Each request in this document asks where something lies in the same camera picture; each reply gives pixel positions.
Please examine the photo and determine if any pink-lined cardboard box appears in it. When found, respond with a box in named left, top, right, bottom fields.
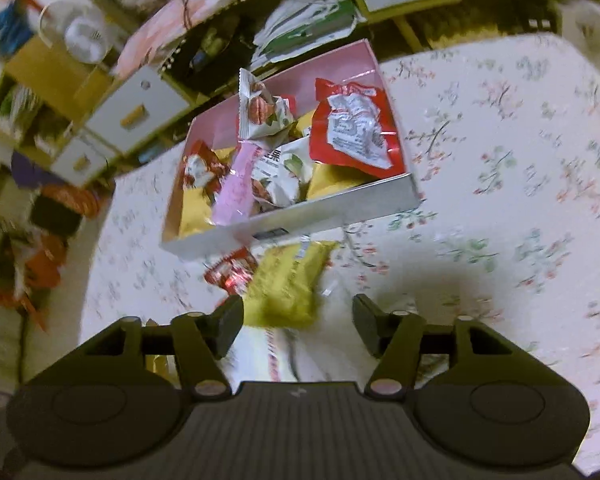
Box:
left=159, top=38, right=424, bottom=261

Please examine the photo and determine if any floral tablecloth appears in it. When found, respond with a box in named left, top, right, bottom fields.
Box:
left=81, top=31, right=600, bottom=461

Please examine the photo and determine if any white pecan snack packet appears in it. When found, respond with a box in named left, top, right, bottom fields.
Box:
left=237, top=68, right=295, bottom=141

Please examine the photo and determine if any wooden low cabinet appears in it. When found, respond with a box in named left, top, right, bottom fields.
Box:
left=0, top=0, right=600, bottom=191

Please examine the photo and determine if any red snack packet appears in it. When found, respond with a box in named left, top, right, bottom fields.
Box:
left=308, top=78, right=404, bottom=177

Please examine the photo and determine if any blue cloth bundle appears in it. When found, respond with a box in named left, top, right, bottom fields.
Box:
left=0, top=0, right=37, bottom=57

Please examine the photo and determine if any pile of papers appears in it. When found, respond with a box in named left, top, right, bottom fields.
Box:
left=252, top=0, right=362, bottom=64

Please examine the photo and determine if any lemon yellow snack packet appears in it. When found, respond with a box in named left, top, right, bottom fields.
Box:
left=243, top=240, right=341, bottom=329

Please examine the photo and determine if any white walnut snack packet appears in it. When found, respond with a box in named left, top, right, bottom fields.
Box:
left=251, top=139, right=314, bottom=207

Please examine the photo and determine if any large yellow snack packet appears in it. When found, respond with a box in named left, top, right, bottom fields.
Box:
left=177, top=147, right=237, bottom=239

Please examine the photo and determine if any orange-yellow cake packet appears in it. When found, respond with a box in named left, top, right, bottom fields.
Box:
left=304, top=162, right=377, bottom=202

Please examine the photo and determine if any large round white fan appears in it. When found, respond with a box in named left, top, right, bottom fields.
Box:
left=38, top=0, right=82, bottom=52

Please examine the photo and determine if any small red striped packet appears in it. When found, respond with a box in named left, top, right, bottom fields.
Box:
left=203, top=248, right=259, bottom=295

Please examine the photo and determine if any wooden desk organizer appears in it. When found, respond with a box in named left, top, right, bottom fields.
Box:
left=4, top=35, right=112, bottom=122

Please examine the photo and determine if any pink cloth with pompom trim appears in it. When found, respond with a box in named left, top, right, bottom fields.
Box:
left=114, top=0, right=302, bottom=81

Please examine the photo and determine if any wooden open shelf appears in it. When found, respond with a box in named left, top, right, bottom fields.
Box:
left=0, top=70, right=77, bottom=162

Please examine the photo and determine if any pink snack packet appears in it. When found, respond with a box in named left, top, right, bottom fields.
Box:
left=210, top=140, right=269, bottom=227

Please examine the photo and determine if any red and white candy packet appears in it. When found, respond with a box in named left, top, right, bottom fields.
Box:
left=182, top=140, right=231, bottom=197

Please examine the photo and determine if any small white cabinet drawer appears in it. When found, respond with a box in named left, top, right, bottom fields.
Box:
left=49, top=134, right=112, bottom=187

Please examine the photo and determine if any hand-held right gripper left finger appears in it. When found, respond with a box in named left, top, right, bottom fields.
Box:
left=80, top=295, right=244, bottom=398

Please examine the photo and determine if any plain white snack packet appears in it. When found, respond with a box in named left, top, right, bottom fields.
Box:
left=222, top=280, right=381, bottom=386

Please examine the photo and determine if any orange patterned bag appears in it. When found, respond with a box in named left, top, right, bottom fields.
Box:
left=27, top=182, right=104, bottom=222

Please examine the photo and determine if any small white desk fan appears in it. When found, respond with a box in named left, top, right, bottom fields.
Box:
left=63, top=10, right=120, bottom=67

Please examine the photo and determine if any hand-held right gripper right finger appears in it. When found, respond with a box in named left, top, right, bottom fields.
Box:
left=352, top=294, right=518, bottom=397

